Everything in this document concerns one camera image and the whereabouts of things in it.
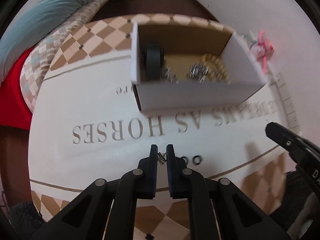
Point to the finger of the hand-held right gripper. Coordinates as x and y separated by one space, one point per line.
282 136

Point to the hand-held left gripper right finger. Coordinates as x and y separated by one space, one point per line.
171 177

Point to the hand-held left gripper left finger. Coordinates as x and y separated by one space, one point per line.
153 177

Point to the small metal earring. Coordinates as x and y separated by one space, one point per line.
161 158

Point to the cardboard box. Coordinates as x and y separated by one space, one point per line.
200 97

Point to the pile of silver gold parts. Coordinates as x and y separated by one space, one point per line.
217 65

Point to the black tape roll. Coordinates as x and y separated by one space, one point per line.
152 62

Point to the black fuzzy pants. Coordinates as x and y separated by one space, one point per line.
290 187

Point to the pink plush toy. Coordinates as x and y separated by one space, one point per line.
265 46

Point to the diamond pattern printed tablecloth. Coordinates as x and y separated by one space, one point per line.
75 100

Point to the red blanket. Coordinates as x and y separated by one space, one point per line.
12 92

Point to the blue quilt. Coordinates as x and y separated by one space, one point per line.
50 7

